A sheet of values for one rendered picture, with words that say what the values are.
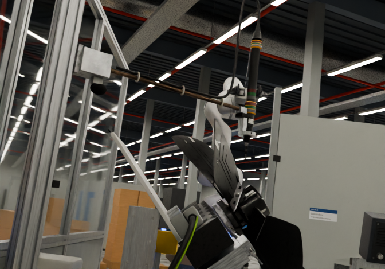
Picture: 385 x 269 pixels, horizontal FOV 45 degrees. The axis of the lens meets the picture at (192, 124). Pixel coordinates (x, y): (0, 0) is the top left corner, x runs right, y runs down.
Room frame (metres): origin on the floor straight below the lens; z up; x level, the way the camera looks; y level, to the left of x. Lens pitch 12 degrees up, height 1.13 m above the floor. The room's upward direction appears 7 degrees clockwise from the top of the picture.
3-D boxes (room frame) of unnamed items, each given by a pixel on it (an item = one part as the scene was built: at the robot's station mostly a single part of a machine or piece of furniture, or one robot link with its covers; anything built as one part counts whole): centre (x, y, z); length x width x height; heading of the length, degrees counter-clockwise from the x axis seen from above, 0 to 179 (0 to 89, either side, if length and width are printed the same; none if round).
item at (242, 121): (1.66, -0.20, 1.50); 0.09 x 0.07 x 0.10; 123
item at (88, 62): (1.32, 0.32, 1.54); 0.10 x 0.07 x 0.08; 123
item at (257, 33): (1.66, -0.20, 1.65); 0.04 x 0.04 x 0.46
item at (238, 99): (1.87, -0.21, 1.66); 0.11 x 0.10 x 0.07; 178
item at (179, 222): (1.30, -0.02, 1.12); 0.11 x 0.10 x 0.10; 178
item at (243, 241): (1.32, -0.18, 1.08); 0.07 x 0.04 x 0.06; 9
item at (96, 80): (1.34, 0.29, 1.48); 0.05 x 0.04 x 0.05; 123
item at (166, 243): (2.03, 0.08, 1.02); 0.16 x 0.10 x 0.11; 88
